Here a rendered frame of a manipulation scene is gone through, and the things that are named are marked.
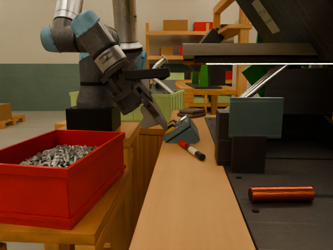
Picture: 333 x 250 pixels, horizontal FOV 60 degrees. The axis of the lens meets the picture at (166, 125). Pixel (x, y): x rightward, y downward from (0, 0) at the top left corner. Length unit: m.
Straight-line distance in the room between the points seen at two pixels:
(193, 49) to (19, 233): 0.45
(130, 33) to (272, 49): 0.71
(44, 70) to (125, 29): 7.34
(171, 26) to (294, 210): 7.09
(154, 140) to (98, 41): 0.86
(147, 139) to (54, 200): 1.00
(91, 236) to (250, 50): 0.42
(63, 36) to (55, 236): 0.54
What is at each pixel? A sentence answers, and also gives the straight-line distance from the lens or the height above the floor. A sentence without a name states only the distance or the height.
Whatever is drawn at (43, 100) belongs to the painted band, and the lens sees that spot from 8.47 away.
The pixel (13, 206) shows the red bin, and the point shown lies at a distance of 0.63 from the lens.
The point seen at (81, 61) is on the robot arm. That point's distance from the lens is 1.18.
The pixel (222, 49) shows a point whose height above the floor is 1.12.
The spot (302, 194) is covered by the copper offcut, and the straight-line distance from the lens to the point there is 0.47.
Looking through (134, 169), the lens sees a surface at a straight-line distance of 1.34.
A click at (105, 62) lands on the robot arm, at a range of 0.75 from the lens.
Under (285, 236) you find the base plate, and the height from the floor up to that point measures 0.90.
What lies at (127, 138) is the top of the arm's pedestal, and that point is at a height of 0.85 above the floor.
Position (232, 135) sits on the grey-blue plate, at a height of 0.97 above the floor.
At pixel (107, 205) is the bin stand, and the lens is 0.66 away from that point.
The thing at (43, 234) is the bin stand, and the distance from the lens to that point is 0.61.
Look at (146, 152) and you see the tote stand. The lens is 1.55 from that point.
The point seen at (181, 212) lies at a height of 0.90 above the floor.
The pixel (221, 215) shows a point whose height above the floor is 0.90.
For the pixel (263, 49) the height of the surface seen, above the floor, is 1.12.
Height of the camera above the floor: 1.09
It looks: 11 degrees down
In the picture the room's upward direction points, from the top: straight up
